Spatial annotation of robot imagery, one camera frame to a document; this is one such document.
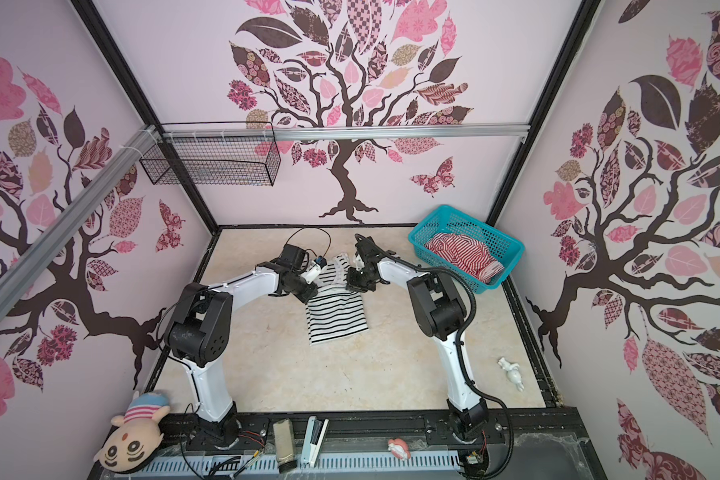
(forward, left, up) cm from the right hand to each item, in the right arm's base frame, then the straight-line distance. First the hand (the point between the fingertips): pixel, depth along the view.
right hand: (348, 282), depth 101 cm
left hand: (-4, +12, 0) cm, 13 cm away
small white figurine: (-32, -47, +1) cm, 56 cm away
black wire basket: (+29, +42, +33) cm, 60 cm away
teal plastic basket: (+26, -39, +4) cm, 47 cm away
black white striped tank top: (-11, +4, 0) cm, 12 cm away
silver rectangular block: (-48, +14, +1) cm, 50 cm away
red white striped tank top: (+11, -43, +1) cm, 45 cm away
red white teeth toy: (-49, -14, +4) cm, 51 cm away
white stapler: (-45, +7, +1) cm, 45 cm away
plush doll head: (-46, +46, +7) cm, 66 cm away
